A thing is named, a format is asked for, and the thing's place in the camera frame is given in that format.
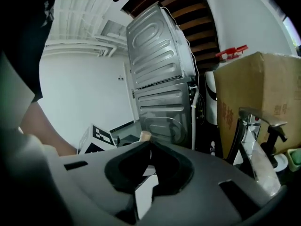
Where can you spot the black marble counter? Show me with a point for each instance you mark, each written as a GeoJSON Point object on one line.
{"type": "Point", "coordinates": [290, 176]}

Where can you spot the chrome faucet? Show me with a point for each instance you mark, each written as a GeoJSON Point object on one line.
{"type": "Point", "coordinates": [251, 131]}

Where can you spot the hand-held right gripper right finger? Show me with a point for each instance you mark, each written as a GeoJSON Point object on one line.
{"type": "Point", "coordinates": [211, 192]}

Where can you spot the white ceiling pipes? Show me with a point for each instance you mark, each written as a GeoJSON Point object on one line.
{"type": "Point", "coordinates": [89, 43]}

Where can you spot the white appliance with black stripe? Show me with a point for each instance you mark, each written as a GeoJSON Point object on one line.
{"type": "Point", "coordinates": [210, 98]}

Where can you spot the wall switch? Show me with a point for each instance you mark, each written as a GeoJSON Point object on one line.
{"type": "Point", "coordinates": [121, 79]}

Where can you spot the large open cardboard box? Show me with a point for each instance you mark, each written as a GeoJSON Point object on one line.
{"type": "Point", "coordinates": [258, 91]}

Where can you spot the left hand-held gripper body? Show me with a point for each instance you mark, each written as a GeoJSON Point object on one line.
{"type": "Point", "coordinates": [98, 138]}

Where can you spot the red plastic hanger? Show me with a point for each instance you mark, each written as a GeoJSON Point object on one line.
{"type": "Point", "coordinates": [231, 52]}

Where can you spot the person's left forearm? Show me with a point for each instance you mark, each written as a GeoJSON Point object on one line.
{"type": "Point", "coordinates": [47, 131]}

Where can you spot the person's black clothing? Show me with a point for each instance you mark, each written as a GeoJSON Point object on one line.
{"type": "Point", "coordinates": [28, 43]}

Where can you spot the silver refrigerator back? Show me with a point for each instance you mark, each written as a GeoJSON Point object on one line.
{"type": "Point", "coordinates": [155, 67]}

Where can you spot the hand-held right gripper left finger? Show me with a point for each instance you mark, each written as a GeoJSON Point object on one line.
{"type": "Point", "coordinates": [94, 187]}

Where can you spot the white round holder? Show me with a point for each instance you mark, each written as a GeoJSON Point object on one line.
{"type": "Point", "coordinates": [281, 161]}

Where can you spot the small pale round object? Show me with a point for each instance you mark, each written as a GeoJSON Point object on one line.
{"type": "Point", "coordinates": [145, 135]}

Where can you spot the white door frame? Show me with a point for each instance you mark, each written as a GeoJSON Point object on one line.
{"type": "Point", "coordinates": [130, 93]}

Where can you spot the green soap dish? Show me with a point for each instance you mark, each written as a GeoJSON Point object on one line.
{"type": "Point", "coordinates": [295, 160]}

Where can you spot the white and black small object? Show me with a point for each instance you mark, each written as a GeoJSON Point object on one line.
{"type": "Point", "coordinates": [212, 147]}

